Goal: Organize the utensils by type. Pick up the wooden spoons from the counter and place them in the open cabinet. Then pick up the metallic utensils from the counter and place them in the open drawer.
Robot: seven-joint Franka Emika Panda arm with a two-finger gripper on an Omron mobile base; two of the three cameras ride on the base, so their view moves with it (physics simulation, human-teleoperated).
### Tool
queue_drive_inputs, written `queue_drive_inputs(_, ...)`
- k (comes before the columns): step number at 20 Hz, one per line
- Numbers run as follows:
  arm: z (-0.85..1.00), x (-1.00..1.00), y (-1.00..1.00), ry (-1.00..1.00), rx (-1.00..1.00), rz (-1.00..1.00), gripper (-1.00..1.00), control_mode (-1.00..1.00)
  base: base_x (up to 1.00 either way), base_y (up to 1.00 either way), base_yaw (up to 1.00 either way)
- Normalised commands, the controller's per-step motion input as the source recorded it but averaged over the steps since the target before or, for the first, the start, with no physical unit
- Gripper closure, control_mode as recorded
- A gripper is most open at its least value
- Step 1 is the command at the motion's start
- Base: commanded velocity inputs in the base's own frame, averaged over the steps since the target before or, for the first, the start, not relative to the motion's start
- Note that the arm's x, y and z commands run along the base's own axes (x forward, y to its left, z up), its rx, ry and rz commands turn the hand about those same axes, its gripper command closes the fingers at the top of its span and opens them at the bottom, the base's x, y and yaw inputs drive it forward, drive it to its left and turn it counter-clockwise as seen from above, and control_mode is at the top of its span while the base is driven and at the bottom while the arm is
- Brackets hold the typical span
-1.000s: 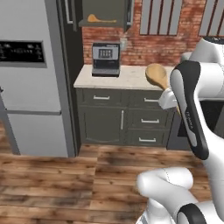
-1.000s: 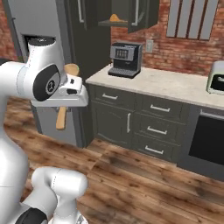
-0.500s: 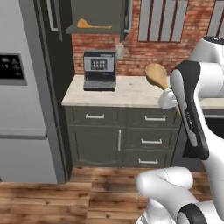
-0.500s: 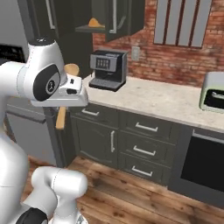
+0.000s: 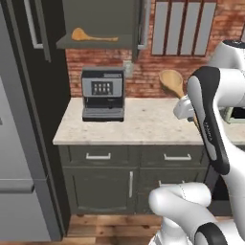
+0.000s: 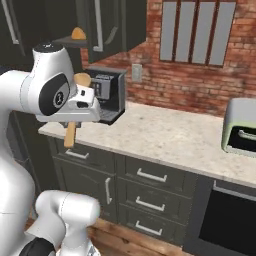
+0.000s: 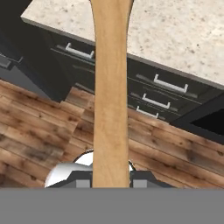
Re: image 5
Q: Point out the pale green box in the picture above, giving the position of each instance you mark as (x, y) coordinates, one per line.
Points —
(228, 116)

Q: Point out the dark green open wall cabinet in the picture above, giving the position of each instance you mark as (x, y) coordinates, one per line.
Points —
(95, 19)

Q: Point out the black and silver coffee machine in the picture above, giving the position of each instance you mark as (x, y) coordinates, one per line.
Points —
(102, 92)

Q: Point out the grey wall outlet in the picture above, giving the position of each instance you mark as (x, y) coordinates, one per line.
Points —
(128, 68)

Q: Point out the dark green drawer front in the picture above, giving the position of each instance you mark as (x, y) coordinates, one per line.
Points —
(175, 149)
(95, 150)

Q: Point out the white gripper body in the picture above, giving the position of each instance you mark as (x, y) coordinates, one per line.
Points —
(184, 109)

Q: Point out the grey and black fridge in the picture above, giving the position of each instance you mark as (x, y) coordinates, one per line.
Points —
(22, 127)

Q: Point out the window with red frame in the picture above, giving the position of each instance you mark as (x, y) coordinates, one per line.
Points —
(183, 27)

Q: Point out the large wooden spoon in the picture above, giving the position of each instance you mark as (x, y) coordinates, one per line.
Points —
(171, 81)

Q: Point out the dark green base cabinet door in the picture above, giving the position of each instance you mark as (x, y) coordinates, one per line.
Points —
(99, 191)
(150, 178)

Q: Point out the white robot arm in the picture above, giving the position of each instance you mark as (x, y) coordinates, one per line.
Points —
(207, 204)

